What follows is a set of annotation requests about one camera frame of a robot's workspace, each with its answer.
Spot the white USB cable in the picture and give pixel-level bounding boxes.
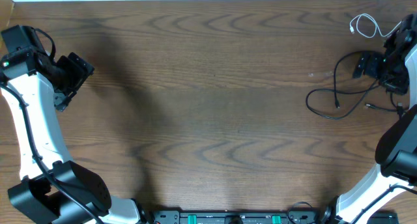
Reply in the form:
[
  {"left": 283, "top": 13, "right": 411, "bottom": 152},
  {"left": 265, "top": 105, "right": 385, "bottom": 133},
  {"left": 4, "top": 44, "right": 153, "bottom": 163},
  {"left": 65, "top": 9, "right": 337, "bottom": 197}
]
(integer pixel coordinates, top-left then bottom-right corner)
[{"left": 349, "top": 12, "right": 403, "bottom": 39}]

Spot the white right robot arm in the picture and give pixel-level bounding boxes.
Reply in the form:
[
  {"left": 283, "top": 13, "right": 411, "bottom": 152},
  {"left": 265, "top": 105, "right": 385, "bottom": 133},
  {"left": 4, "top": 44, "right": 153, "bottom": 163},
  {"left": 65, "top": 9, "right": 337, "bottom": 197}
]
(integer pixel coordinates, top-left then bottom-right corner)
[{"left": 321, "top": 14, "right": 416, "bottom": 223}]

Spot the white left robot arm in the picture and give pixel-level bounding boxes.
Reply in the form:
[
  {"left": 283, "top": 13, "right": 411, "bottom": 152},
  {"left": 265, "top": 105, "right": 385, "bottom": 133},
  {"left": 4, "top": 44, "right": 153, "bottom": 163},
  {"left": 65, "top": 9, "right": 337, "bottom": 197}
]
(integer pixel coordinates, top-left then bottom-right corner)
[{"left": 1, "top": 25, "right": 146, "bottom": 223}]

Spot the clear tape strip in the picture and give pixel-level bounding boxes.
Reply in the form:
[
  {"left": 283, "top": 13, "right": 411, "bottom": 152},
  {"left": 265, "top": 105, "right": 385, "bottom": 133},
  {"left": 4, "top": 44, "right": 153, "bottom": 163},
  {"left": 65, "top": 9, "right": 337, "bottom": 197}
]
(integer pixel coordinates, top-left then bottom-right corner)
[{"left": 308, "top": 71, "right": 334, "bottom": 78}]

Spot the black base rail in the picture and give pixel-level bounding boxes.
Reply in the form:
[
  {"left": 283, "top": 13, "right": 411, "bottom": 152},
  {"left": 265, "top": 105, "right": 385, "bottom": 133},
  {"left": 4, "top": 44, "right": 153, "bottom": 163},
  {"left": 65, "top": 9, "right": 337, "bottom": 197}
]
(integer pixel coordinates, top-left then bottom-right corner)
[{"left": 139, "top": 202, "right": 333, "bottom": 224}]

